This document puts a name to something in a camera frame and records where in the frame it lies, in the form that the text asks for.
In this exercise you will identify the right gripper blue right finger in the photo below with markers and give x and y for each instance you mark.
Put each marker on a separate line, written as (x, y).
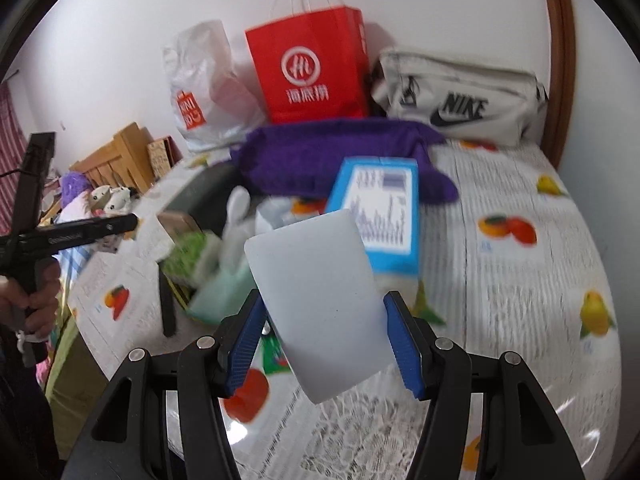
(411, 350)

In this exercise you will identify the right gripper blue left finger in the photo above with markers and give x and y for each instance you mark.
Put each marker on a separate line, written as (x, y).
(239, 343)

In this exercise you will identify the mint white work glove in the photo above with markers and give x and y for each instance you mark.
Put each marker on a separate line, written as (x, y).
(225, 292)

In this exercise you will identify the green tissue packet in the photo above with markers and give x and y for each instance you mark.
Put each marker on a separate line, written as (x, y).
(193, 260)

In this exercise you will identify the white plastic card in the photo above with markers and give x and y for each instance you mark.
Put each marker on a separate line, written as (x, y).
(323, 303)

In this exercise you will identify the dark green book box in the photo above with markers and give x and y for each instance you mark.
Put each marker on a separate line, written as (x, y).
(201, 206)

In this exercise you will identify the blue tissue pack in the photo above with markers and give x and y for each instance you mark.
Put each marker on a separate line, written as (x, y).
(382, 194)

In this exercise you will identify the person's left hand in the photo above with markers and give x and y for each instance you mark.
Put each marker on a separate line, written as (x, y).
(43, 303)

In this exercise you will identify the white plush toy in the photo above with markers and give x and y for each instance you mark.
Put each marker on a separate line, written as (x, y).
(106, 201)

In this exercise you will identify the wooden chair back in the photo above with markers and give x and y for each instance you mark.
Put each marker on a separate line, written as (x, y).
(124, 161)

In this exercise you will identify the brown patterned box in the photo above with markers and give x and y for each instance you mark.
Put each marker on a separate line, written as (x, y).
(163, 156)

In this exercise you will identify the purple fleece cloth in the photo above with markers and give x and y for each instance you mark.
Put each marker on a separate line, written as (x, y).
(304, 159)

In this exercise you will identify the white Miniso plastic bag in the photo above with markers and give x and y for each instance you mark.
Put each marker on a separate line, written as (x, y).
(211, 105)

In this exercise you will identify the beige Nike bag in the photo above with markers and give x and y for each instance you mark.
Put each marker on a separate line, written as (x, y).
(461, 98)

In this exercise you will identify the red paper shopping bag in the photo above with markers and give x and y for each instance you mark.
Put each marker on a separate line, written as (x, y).
(313, 64)

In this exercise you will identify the brown door frame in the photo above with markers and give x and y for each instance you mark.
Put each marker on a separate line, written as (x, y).
(562, 79)

